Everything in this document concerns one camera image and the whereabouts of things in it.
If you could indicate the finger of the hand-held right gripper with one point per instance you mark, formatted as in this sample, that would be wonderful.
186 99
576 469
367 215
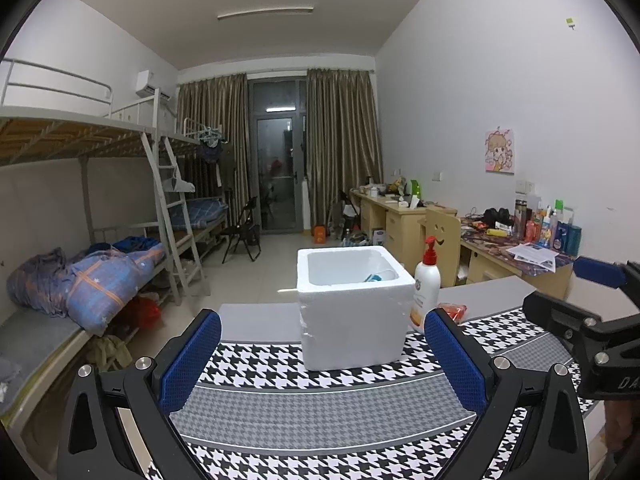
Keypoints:
597 271
560 312

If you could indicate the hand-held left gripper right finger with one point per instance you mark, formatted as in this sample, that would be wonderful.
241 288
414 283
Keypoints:
455 365

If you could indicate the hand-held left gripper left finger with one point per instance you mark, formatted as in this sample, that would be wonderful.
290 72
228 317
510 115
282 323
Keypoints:
192 362

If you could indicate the white foam box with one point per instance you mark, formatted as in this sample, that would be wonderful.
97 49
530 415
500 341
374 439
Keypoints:
350 330

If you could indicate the light blue face mask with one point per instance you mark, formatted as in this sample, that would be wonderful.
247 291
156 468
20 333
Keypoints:
375 277

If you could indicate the person's right hand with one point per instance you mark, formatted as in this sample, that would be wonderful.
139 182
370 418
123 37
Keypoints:
617 425

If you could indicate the row of toiletry bottles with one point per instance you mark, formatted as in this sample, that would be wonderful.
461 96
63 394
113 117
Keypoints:
565 235

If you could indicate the red snack packet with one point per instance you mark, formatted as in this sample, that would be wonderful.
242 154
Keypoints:
455 311

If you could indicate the white printed papers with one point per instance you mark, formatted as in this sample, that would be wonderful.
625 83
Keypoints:
532 254

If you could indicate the red bag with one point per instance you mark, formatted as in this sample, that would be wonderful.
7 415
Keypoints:
145 312

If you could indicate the wooden desk with printed cover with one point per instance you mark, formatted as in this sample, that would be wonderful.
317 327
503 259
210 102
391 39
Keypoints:
500 265

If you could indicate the yellowish cloth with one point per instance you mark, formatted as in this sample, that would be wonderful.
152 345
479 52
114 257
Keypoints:
110 352

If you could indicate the white lotion pump bottle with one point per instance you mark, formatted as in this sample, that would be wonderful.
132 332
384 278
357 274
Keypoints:
425 285

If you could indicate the yellow tube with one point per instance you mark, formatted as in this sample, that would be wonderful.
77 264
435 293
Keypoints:
498 232

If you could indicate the black headphones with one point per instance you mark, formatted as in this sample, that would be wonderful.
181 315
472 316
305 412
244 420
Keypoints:
497 216

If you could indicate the houndstooth table mat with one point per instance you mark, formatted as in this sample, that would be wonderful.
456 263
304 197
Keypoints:
310 400

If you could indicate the blue plaid quilt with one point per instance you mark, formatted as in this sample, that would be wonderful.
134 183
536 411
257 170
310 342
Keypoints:
100 280

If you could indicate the wooden smiley chair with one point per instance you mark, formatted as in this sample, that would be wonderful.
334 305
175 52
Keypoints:
445 230

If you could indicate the black folding chair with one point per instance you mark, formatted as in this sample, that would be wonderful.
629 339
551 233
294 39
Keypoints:
245 220

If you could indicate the plain wooden desk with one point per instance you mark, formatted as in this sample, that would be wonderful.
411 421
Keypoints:
395 225

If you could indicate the blue bedding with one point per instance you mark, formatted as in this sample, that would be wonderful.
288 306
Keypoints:
202 210

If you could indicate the white bunk bed ladder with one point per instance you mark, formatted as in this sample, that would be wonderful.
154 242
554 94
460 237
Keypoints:
170 210

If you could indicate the grey mattress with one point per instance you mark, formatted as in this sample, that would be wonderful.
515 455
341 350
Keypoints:
30 340

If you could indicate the white hanging cloth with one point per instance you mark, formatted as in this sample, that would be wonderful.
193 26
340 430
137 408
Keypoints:
177 185

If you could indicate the green plastic bottle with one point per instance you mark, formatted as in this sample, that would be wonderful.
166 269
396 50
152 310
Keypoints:
416 188

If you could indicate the orange container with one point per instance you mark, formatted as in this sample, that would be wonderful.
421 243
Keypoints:
320 231

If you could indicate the dark hanging clothes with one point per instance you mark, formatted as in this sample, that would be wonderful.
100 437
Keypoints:
215 152

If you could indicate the glass balcony door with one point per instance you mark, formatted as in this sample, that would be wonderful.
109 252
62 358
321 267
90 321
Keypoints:
277 160

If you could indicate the brown curtain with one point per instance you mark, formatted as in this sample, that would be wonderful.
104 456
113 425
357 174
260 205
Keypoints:
215 135
345 145

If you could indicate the white metal bunk bed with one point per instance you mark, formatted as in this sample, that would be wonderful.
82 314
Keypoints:
60 130
192 127

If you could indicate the white air conditioner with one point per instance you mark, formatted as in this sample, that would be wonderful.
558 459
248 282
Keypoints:
150 81

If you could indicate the ceiling tube light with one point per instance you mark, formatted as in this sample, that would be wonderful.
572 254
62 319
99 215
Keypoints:
265 12

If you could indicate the pink cartoon wall poster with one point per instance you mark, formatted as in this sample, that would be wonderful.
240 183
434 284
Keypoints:
499 151

